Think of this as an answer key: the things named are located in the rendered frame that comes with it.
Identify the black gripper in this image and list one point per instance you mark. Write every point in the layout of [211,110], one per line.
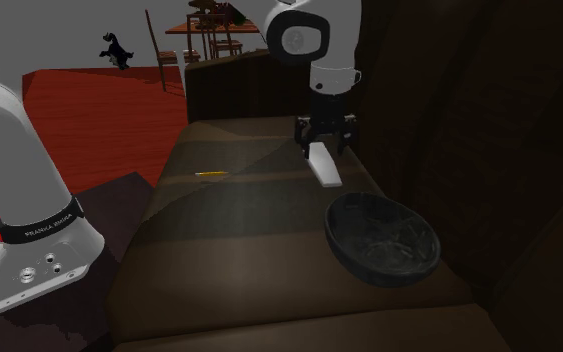
[328,109]

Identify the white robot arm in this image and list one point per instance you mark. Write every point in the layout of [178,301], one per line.
[13,161]

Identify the white flat remote control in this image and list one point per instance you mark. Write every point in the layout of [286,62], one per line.
[325,168]

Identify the yellow pencil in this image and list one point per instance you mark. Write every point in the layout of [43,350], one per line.
[211,173]

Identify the black bowl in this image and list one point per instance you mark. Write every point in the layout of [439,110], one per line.
[383,241]

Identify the wooden chair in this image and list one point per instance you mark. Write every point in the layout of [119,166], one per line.
[166,56]
[225,46]

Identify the brown sofa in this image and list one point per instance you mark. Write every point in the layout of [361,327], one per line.
[242,253]

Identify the wooden dining table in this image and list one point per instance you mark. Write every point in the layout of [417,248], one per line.
[222,28]

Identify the black dog figure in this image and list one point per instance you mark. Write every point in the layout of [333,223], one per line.
[116,52]

